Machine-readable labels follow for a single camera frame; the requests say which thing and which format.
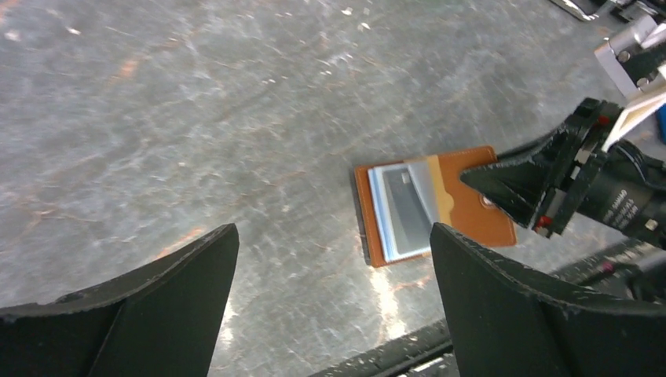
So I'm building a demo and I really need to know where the black poker chip case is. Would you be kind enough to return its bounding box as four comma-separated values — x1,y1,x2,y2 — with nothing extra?
552,0,665,100

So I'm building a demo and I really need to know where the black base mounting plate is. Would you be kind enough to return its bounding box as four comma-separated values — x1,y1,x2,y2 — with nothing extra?
322,240,665,376

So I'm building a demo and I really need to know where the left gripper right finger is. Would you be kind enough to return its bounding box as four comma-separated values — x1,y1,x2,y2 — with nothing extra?
430,223,665,376

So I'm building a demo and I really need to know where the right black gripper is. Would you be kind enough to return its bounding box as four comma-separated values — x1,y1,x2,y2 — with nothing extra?
459,98,665,248

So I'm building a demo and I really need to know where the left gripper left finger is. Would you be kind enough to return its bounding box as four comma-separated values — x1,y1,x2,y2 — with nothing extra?
1,224,240,376

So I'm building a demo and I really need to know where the brown leather card holder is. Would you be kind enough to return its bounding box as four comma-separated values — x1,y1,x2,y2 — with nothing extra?
353,145,518,268

